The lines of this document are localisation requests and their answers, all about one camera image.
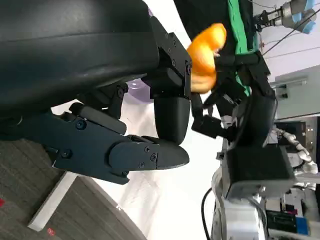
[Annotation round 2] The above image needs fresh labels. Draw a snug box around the white background robot hand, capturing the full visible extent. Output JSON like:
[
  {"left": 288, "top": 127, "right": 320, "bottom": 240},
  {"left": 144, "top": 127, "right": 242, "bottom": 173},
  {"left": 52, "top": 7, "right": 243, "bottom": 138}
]
[{"left": 273, "top": 127, "right": 320, "bottom": 175}]

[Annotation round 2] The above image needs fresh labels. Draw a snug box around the grey background cabinet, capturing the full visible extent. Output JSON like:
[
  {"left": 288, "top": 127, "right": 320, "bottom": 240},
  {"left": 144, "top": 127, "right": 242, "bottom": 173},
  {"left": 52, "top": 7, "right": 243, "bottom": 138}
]
[{"left": 271, "top": 67, "right": 320, "bottom": 122}]

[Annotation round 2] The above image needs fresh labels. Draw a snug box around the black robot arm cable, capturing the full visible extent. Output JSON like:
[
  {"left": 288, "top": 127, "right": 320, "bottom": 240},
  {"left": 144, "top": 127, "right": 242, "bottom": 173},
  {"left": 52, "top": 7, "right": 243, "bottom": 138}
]
[{"left": 201, "top": 187, "right": 214, "bottom": 240}]

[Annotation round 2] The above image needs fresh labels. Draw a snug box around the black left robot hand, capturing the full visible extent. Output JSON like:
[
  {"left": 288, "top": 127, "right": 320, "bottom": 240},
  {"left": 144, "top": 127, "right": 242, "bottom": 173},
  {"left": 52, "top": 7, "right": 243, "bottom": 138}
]
[{"left": 0, "top": 0, "right": 193, "bottom": 186}]

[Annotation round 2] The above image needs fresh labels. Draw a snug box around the green cloth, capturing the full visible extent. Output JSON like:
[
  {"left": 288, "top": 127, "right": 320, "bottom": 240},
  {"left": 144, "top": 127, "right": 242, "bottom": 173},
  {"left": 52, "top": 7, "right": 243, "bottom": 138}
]
[{"left": 226, "top": 0, "right": 260, "bottom": 97}]

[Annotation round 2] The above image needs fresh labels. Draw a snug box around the orange and white bread roll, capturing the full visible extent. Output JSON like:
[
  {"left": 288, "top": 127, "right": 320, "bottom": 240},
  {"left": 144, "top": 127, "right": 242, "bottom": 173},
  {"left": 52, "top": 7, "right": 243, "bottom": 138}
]
[{"left": 186, "top": 22, "right": 228, "bottom": 95}]

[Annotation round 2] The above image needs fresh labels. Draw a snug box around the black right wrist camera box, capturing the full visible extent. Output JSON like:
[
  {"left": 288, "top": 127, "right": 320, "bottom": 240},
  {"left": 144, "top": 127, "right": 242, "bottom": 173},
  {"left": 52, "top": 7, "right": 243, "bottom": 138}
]
[{"left": 224, "top": 146, "right": 297, "bottom": 200}]

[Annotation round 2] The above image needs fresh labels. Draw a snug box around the white table leg bar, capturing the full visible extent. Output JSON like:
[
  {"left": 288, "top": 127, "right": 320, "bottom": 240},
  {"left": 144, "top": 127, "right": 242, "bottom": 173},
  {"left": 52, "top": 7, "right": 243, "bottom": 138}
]
[{"left": 27, "top": 172, "right": 78, "bottom": 232}]

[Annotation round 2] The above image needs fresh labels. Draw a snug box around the lilac plate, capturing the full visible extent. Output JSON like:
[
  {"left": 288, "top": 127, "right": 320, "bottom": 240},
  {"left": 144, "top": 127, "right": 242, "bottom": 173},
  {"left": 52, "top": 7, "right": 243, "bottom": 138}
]
[{"left": 126, "top": 7, "right": 157, "bottom": 104}]

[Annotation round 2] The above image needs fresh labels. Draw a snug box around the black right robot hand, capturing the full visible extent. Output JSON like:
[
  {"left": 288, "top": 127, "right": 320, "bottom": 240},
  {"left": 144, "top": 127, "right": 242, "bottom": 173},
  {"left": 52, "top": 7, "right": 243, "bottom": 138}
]
[{"left": 191, "top": 51, "right": 277, "bottom": 149}]

